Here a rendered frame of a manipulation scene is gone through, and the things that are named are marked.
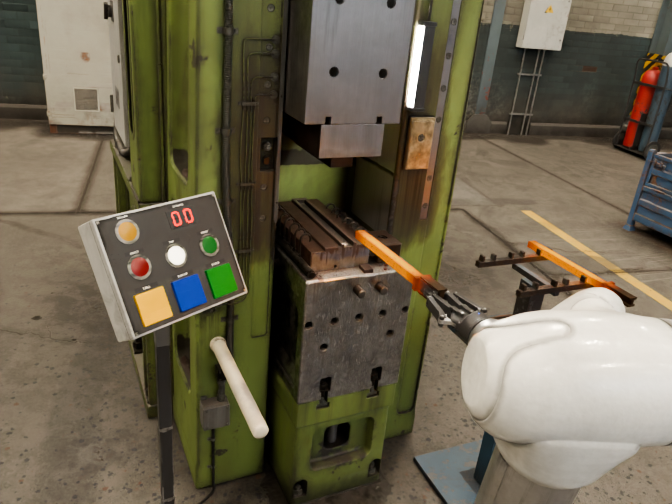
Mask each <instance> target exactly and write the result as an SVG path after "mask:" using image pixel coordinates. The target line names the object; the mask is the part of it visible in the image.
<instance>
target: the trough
mask: <svg viewBox="0 0 672 504"><path fill-rule="evenodd" d="M297 201H298V202H299V203H300V204H301V205H302V206H303V207H304V208H305V209H306V210H308V211H309V212H310V213H311V214H312V215H313V216H314V217H315V218H316V219H318V220H319V221H320V222H321V223H322V224H323V225H324V226H325V227H326V228H327V229H329V230H330V231H331V232H332V233H333V234H334V235H335V236H336V237H337V238H338V239H340V240H341V241H342V242H343V243H344V242H346V243H348V245H344V248H346V247H353V245H354V242H353V241H352V240H351V239H349V238H348V237H347V236H346V235H345V234H344V233H343V232H341V231H340V230H339V229H338V228H337V227H336V226H335V225H333V224H332V223H331V222H330V221H329V220H328V219H327V218H325V217H324V216H323V215H322V214H321V213H320V212H319V211H317V210H316V209H315V208H314V207H313V206H312V205H311V204H309V203H308V202H307V201H306V200H297Z"/></svg>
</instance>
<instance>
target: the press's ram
mask: <svg viewBox="0 0 672 504"><path fill-rule="evenodd" d="M414 8H415V0H289V3H288V23H287V42H286V62H285V81H284V101H283V112H285V113H286V114H288V115H290V116H291V117H293V118H295V119H296V120H298V121H300V122H301V123H303V124H305V125H316V124H325V122H327V123H329V124H376V122H378V123H380V124H399V122H400V115H401V107H402V99H403V92H404V84H405V76H406V69H407V61H408V54H409V46H410V38H411V31H412V23H413V15H414Z"/></svg>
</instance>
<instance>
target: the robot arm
mask: <svg viewBox="0 0 672 504"><path fill-rule="evenodd" d="M418 290H419V291H421V292H422V293H423V295H424V296H425V297H426V298H427V300H426V307H427V308H428V309H429V311H430V312H431V313H432V315H433V316H434V317H435V319H436V320H437V322H438V326H439V327H443V325H444V324H447V325H450V326H451V327H452V328H454V329H456V330H457V331H458V333H459V335H460V337H461V338H462V339H463V340H464V341H465V342H466V343H467V344H468V346H467V348H466V351H465V354H464V358H463V362H462V370H461V386H462V394H463V399H464V402H465V405H466V407H467V409H468V411H469V413H470V415H471V417H472V419H473V420H474V421H475V422H476V423H477V424H478V425H479V426H480V427H481V428H482V429H483V430H484V431H486V432H487V433H488V434H490V435H491V436H493V438H494V441H495V443H496V445H495V448H494V450H493V453H492V456H491V459H490V461H489V464H488V467H487V469H486V472H485V475H484V478H483V480H482V483H481V486H480V488H479V491H478V494H477V497H476V499H475V502H474V504H573V502H574V500H575V498H576V496H577V494H578V492H579V491H580V489H581V487H583V486H587V485H589V484H591V483H593V482H595V481H596V480H598V479H599V478H600V477H602V476H603V475H604V474H605V473H607V472H608V471H610V470H611V469H612V468H614V467H615V466H617V465H618V464H620V463H621V462H623V461H625V460H626V459H628V458H630V457H631V456H633V455H635V454H636V453H637V452H638V450H639V448H640V447H653V446H672V320H671V319H664V318H653V317H644V316H638V315H634V314H629V313H625V307H624V304H623V302H622V300H621V299H620V297H619V296H618V295H617V294H615V293H614V292H613V291H611V290H608V289H606V288H602V287H595V288H589V289H585V290H582V291H580V292H577V293H576V294H574V295H572V296H570V297H569V298H567V299H566V300H564V301H562V302H561V303H560V304H558V305H557V306H555V307H554V308H552V309H551V310H540V311H533V312H526V313H522V314H517V315H513V316H510V317H507V318H504V319H501V320H497V319H494V318H490V317H489V316H487V315H486V314H487V309H486V308H484V307H482V306H479V305H477V304H476V303H474V302H472V301H471V300H469V299H468V298H466V297H464V296H463V295H461V294H460V293H458V292H453V293H450V292H449V291H446V292H445V293H444V299H442V298H441V297H440V296H438V291H436V290H435V289H434V288H433V287H431V286H430V285H429V284H427V283H426V282H425V281H424V280H422V279H420V283H419V288H418ZM457 298H458V299H457Z"/></svg>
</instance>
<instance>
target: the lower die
mask: <svg viewBox="0 0 672 504"><path fill-rule="evenodd" d="M297 200H306V201H307V202H308V203H309V204H311V205H312V206H313V207H314V208H315V209H316V210H317V211H319V212H320V213H321V214H322V215H323V216H324V217H325V218H327V219H328V220H329V221H330V222H331V223H332V224H333V225H335V226H336V227H337V228H338V229H339V230H340V231H341V232H343V233H344V234H345V235H346V236H347V237H348V238H349V239H351V240H352V241H353V242H354V245H353V247H346V248H344V243H343V242H342V241H341V240H340V239H338V238H337V237H336V236H335V235H334V234H333V233H332V232H331V231H330V230H329V229H327V228H326V227H325V226H324V225H323V224H322V223H321V222H320V221H319V220H318V219H316V218H315V217H314V216H313V215H312V214H311V213H310V212H309V211H308V210H306V209H305V208H304V207H303V206H302V205H301V204H300V203H299V202H298V201H297ZM278 204H279V205H280V206H281V208H283V209H284V210H285V212H286V213H288V214H289V215H290V217H291V218H294V219H295V222H296V223H299V224H300V228H304V229H305V231H306V233H308V234H310V235H311V241H310V242H309V236H308V235H305V236H303V237H302V241H301V257H302V258H303V259H304V260H305V262H306V263H307V264H308V265H309V266H310V267H311V268H312V269H313V270H314V272H317V271H325V270H333V269H340V268H349V267H357V266H359V264H365V263H368V258H369V250H370V249H368V248H367V247H366V246H365V245H364V244H362V243H361V242H360V241H359V240H357V239H356V238H355V234H356V233H354V231H355V230H354V229H353V228H352V227H350V228H348V224H347V223H346V222H344V223H342V221H343V220H342V219H341V218H340V217H338V218H336V217H337V215H336V214H335V213H334V212H333V214H332V213H331V210H330V209H329V208H327V209H326V206H325V205H324V204H323V203H322V202H320V201H319V200H318V199H309V200H308V199H306V198H293V199H292V201H287V202H278ZM282 213H284V211H283V210H280V211H278V218H277V222H276V227H277V231H279V217H280V215H281V214H282ZM287 218H288V215H285V216H284V215H283V216H282V217H281V235H282V236H283V234H284V221H285V220H286V219H287ZM292 223H293V220H291V219H290V221H288V220H287V222H286V233H285V237H286V241H287V242H288V237H289V226H290V225H291V224H292ZM296 229H298V225H296V224H295V225H293V226H292V227H291V237H290V242H291V246H292V247H293V244H294V232H295V230H296ZM302 234H304V231H303V230H300V231H297V233H296V245H295V247H296V252H297V253H299V239H300V236H301V235H302ZM334 265H337V267H336V268H334Z"/></svg>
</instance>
